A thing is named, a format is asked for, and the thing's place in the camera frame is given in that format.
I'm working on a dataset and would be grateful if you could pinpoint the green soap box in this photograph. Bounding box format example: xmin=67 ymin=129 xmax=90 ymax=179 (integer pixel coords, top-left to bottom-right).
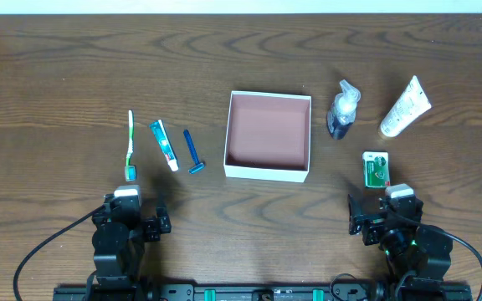
xmin=362 ymin=151 xmax=391 ymax=189

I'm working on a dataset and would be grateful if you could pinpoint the green white toothbrush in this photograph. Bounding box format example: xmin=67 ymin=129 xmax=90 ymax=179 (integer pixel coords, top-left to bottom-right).
xmin=125 ymin=110 xmax=136 ymax=181

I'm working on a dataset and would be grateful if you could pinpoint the blue disposable razor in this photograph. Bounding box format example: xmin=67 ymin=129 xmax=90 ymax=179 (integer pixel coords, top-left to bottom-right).
xmin=183 ymin=129 xmax=205 ymax=174

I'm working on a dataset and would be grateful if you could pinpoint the small toothpaste tube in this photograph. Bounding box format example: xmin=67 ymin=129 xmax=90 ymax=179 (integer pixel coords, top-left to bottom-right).
xmin=150 ymin=120 xmax=179 ymax=171

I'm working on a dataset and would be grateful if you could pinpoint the clear pump bottle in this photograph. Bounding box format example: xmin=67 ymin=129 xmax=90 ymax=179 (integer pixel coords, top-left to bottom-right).
xmin=327 ymin=79 xmax=361 ymax=140

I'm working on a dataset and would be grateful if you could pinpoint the white squeeze tube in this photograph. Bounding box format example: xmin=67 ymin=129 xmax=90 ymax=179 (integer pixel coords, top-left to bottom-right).
xmin=379 ymin=75 xmax=432 ymax=138

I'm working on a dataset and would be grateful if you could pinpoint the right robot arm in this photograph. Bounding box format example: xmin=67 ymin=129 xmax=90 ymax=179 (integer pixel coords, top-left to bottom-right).
xmin=347 ymin=193 xmax=453 ymax=281

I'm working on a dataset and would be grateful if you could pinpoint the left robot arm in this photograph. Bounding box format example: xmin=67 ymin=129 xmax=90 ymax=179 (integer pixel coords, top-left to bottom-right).
xmin=92 ymin=194 xmax=172 ymax=289

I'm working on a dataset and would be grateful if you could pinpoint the white box pink interior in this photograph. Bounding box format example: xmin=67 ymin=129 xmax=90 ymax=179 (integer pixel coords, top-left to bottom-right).
xmin=223 ymin=90 xmax=311 ymax=183

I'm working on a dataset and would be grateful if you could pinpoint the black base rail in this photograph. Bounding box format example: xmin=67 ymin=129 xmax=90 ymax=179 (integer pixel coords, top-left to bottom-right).
xmin=53 ymin=280 xmax=472 ymax=301

